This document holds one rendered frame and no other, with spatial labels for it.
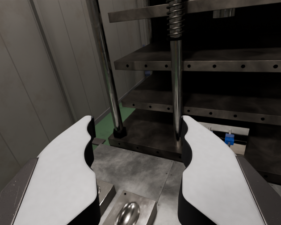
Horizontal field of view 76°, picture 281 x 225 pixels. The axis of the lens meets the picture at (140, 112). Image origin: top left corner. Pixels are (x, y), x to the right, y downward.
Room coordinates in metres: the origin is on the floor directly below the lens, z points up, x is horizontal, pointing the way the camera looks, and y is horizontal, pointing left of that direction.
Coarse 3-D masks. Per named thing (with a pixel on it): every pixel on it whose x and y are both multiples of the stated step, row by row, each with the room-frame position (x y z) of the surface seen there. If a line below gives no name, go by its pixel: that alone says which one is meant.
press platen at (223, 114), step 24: (168, 72) 1.51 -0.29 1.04; (192, 72) 1.42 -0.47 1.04; (216, 72) 1.35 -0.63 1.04; (240, 72) 1.27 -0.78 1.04; (264, 72) 1.21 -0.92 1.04; (144, 96) 1.08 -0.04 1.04; (168, 96) 1.03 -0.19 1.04; (192, 96) 0.98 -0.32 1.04; (216, 96) 0.94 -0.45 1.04; (240, 96) 0.90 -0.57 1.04; (264, 96) 0.86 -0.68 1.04; (240, 120) 0.73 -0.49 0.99; (264, 120) 0.69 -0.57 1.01
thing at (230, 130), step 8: (200, 120) 0.83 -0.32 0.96; (208, 120) 0.82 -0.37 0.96; (216, 120) 0.81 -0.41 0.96; (224, 120) 0.80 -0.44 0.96; (232, 120) 0.79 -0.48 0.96; (208, 128) 0.80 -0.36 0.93; (216, 128) 0.78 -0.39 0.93; (224, 128) 0.76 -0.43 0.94; (232, 128) 0.74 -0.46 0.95; (240, 128) 0.72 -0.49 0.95; (248, 128) 0.71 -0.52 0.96; (224, 136) 0.76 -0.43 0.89; (232, 136) 0.74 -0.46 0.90; (240, 136) 0.72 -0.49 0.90; (240, 144) 0.72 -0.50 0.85; (240, 152) 0.71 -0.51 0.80
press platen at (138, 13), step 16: (192, 0) 0.88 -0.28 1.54; (208, 0) 0.85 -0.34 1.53; (224, 0) 0.82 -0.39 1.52; (240, 0) 0.79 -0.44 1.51; (256, 0) 0.77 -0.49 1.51; (272, 0) 0.74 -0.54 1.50; (112, 16) 1.09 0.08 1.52; (128, 16) 1.04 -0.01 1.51; (144, 16) 1.00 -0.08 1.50; (160, 16) 0.95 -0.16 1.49
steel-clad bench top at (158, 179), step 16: (96, 160) 0.81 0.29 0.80; (112, 160) 0.79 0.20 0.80; (128, 160) 0.77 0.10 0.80; (144, 160) 0.75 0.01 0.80; (160, 160) 0.74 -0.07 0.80; (96, 176) 0.68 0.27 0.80; (112, 176) 0.67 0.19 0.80; (128, 176) 0.65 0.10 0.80; (144, 176) 0.64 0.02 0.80; (160, 176) 0.63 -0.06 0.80; (176, 176) 0.61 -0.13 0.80; (144, 192) 0.55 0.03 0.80; (160, 192) 0.54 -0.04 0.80; (176, 192) 0.53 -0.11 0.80; (160, 208) 0.46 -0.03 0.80; (176, 208) 0.45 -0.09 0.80; (160, 224) 0.40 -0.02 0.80; (176, 224) 0.39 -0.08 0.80
